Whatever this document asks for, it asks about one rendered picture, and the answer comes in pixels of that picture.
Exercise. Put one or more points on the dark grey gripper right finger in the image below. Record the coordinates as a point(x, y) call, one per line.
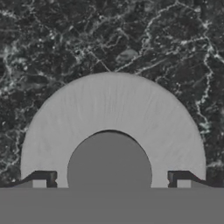
point(183, 175)

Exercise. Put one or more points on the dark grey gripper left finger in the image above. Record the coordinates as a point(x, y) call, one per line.
point(40, 176)

